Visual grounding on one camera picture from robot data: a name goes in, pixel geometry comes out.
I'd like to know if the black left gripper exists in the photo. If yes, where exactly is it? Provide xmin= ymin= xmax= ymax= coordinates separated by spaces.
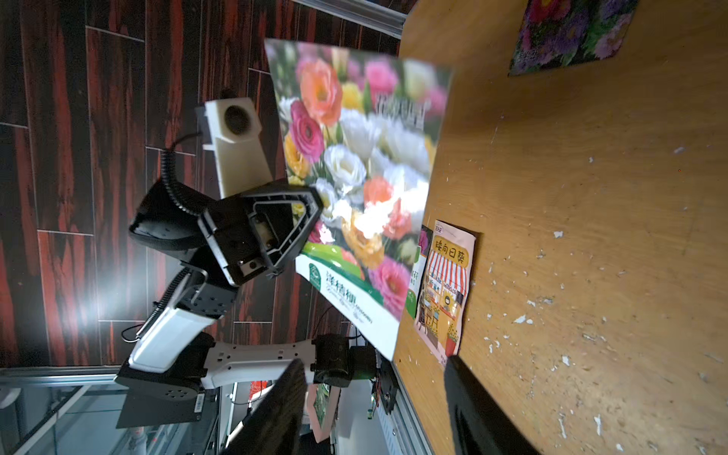
xmin=129 ymin=181 xmax=323 ymax=287

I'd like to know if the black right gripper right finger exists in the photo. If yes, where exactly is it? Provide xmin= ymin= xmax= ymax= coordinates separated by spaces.
xmin=444 ymin=356 xmax=540 ymax=455

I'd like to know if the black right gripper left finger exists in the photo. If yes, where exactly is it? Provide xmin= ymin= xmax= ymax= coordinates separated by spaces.
xmin=221 ymin=359 xmax=307 ymax=455

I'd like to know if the cartoon shop seed packet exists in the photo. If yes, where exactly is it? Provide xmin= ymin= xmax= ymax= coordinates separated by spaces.
xmin=414 ymin=220 xmax=476 ymax=366

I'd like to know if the magenta flower green seed packet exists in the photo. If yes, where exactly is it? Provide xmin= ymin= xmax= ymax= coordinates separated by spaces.
xmin=405 ymin=226 xmax=432 ymax=319

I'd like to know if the mixed ranunculus seed packet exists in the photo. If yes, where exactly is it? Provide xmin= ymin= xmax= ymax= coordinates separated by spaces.
xmin=265 ymin=39 xmax=453 ymax=358

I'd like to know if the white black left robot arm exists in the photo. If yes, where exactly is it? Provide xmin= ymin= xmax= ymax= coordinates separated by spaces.
xmin=116 ymin=178 xmax=377 ymax=428

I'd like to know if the aster flower seed packet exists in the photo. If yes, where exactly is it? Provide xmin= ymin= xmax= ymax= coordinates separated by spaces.
xmin=509 ymin=0 xmax=638 ymax=76

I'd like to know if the aluminium front rail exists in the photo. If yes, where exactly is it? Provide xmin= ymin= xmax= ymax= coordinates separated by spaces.
xmin=371 ymin=359 xmax=434 ymax=455

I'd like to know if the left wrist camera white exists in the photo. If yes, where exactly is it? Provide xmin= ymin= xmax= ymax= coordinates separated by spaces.
xmin=197 ymin=98 xmax=274 ymax=198

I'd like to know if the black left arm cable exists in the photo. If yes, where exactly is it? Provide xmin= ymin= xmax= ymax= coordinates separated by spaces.
xmin=158 ymin=132 xmax=206 ymax=220

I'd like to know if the aluminium corner post left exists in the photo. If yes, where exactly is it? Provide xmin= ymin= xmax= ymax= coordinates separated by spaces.
xmin=295 ymin=0 xmax=408 ymax=22

